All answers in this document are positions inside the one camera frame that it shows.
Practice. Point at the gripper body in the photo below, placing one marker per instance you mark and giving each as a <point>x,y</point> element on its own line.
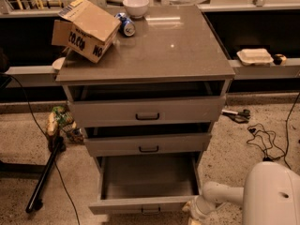
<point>198,207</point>

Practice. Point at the grey bottom drawer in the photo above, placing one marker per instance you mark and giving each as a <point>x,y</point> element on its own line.
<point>146,184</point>

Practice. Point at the grey drawer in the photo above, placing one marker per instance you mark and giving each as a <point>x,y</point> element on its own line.
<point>136,104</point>
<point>146,184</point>
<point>147,139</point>

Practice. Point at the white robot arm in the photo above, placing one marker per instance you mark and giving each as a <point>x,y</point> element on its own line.
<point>270,196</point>

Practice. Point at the grey middle drawer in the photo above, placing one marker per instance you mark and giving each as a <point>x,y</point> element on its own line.
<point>147,139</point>

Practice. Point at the grey top drawer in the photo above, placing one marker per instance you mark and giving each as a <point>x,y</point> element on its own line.
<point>136,104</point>

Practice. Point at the grey drawer cabinet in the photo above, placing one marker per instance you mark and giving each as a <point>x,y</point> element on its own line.
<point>171,44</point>

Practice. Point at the black scissors on floor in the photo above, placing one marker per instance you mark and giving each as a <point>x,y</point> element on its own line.
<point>238,117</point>

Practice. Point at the black stand leg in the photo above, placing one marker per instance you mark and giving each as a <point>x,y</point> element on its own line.
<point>35,203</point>

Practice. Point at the colourful snack bag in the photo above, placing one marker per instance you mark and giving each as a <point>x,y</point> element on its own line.
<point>61,119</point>

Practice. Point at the white foam takeout container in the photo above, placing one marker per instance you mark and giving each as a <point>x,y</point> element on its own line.
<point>254,57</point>

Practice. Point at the small yellow black object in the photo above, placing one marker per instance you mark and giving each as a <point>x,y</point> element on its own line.
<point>279,59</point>

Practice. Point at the blue soda can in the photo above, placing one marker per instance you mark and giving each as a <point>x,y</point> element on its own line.
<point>127,27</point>

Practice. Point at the brown cardboard box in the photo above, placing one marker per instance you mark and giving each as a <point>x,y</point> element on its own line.
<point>86,29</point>

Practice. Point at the white bowl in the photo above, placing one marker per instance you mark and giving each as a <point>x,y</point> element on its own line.
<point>136,8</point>

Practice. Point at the black power adapter with cable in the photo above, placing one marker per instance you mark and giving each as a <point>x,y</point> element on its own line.
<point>265,139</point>

